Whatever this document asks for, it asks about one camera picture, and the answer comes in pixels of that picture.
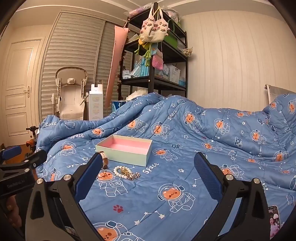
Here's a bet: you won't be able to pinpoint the brown strap wristwatch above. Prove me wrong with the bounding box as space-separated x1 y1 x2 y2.
98 151 109 169

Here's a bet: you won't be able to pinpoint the white plush cloth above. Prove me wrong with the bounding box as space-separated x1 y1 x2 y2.
125 89 149 101

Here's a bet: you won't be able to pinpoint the black metal shelf rack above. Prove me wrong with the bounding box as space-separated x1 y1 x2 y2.
118 2 189 99

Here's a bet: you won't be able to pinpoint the blue astronaut bear pillow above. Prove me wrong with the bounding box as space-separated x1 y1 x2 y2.
265 93 296 139

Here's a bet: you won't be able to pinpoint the white pearl bracelet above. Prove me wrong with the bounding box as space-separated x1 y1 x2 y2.
113 166 133 179

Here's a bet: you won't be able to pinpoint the smartphone with photo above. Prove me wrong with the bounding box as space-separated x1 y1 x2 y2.
268 205 282 240

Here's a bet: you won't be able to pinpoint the cream panel door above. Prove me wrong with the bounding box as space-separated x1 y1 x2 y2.
2 39 45 138

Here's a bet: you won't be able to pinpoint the pink knitted pouch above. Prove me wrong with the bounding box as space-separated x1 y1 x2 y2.
151 54 164 69

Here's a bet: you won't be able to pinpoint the cream crochet bag pink flowers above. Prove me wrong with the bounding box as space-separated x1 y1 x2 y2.
151 7 173 42
139 5 158 43

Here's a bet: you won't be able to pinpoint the white baby chair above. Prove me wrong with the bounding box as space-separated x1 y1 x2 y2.
51 67 90 121

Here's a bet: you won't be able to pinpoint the green frog plush toy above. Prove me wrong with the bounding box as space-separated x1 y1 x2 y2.
134 39 159 68

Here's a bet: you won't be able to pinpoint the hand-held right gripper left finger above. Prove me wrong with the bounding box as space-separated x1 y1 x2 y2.
25 152 107 241

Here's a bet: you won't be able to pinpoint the blue astronaut bear blanket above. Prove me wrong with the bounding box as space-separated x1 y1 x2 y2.
35 92 296 241

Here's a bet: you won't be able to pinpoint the tall white carton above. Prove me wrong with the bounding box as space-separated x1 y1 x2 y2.
89 84 104 121

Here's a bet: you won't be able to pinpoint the louvered closet doors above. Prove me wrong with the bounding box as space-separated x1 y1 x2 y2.
39 11 139 121

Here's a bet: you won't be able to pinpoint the long pink plastic board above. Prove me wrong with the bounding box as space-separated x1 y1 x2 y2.
105 25 129 108

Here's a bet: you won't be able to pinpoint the pale green box pink inside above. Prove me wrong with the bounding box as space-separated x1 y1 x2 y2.
95 134 153 167

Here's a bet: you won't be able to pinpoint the blue packets on shelf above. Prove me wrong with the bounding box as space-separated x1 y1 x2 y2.
133 58 152 78

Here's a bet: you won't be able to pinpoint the person's left hand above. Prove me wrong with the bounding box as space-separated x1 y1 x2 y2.
4 196 25 230

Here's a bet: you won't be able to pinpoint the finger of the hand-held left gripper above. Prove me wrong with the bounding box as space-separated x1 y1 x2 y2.
0 144 23 161
0 149 47 172

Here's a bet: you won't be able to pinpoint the kids scooter orange wheels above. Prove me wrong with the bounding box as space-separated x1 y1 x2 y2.
24 126 40 159

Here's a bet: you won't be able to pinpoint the white plastic basket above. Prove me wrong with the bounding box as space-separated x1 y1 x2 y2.
166 65 181 84

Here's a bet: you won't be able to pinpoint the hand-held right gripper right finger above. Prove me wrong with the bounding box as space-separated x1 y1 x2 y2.
194 152 271 241

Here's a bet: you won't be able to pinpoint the green storage box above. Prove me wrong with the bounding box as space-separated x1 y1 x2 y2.
164 30 186 50

